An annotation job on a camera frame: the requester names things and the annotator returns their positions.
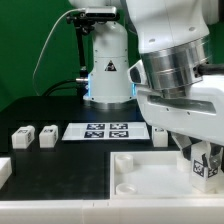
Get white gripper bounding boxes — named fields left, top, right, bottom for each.
left=128, top=60, right=224, bottom=169

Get white square table top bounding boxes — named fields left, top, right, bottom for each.
left=110, top=151, right=224, bottom=199

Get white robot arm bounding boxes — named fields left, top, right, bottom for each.
left=69, top=0, right=224, bottom=149

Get white sheet with markers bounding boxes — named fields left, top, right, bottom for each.
left=62, top=122, right=149, bottom=141

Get black cables at base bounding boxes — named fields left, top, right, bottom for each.
left=42, top=78, right=88, bottom=98

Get black camera stand pole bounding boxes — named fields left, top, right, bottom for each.
left=65, top=12, right=95, bottom=98

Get grey camera on stand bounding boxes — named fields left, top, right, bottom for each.
left=85, top=6, right=117, bottom=20

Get grey camera cable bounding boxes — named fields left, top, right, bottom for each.
left=32, top=8, right=87, bottom=97

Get white obstacle left wall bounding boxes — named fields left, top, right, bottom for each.
left=0, top=157, right=12, bottom=189

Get white obstacle wall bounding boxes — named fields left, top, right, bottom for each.
left=0, top=157, right=12, bottom=189
left=0, top=198, right=224, bottom=224

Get white obstacle front wall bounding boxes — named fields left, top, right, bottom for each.
left=0, top=198, right=224, bottom=224

